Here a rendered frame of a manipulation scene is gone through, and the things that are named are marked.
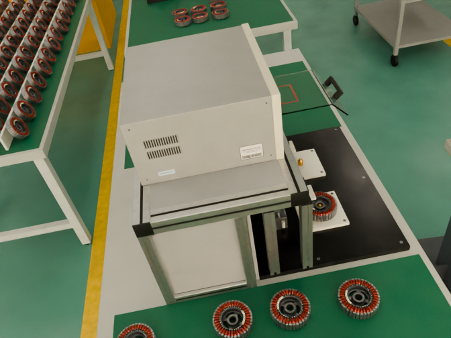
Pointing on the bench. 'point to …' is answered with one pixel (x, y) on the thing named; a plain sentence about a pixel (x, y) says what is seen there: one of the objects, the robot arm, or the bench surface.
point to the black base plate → (384, 248)
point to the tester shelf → (218, 195)
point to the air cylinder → (280, 219)
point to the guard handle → (335, 87)
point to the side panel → (201, 260)
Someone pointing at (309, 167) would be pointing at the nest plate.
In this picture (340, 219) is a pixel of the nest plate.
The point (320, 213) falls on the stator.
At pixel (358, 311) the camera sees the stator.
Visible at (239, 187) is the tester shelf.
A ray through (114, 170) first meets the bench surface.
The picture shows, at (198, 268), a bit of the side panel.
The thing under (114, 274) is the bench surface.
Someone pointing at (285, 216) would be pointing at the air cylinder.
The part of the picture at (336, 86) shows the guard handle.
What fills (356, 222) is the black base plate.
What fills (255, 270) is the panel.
